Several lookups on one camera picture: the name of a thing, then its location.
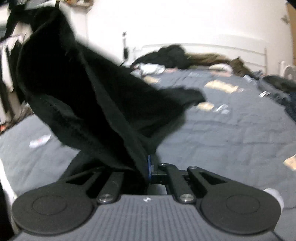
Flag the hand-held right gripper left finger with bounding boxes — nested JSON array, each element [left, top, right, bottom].
[[65, 166, 125, 205]]

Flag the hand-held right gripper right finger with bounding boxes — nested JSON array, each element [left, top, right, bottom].
[[147, 155, 232, 205]]

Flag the black t-shirt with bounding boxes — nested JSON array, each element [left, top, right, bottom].
[[16, 6, 207, 183]]

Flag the grey quilted blanket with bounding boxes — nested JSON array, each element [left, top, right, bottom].
[[0, 70, 296, 209]]

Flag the white sweatshirt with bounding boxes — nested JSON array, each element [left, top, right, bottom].
[[136, 64, 166, 75]]

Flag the black puffer jacket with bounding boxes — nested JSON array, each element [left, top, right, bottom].
[[132, 45, 188, 70]]

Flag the black hairbrush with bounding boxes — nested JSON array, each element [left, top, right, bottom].
[[122, 32, 129, 59]]

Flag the olive folded blanket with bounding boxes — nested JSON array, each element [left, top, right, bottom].
[[185, 53, 232, 67]]

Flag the tabby cat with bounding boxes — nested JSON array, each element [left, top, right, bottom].
[[229, 57, 250, 76]]

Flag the white headboard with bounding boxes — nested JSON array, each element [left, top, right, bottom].
[[141, 35, 267, 70]]

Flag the dark green folded garment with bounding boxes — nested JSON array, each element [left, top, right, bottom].
[[261, 75, 296, 93]]

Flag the white fan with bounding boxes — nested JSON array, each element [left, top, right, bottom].
[[281, 61, 296, 81]]

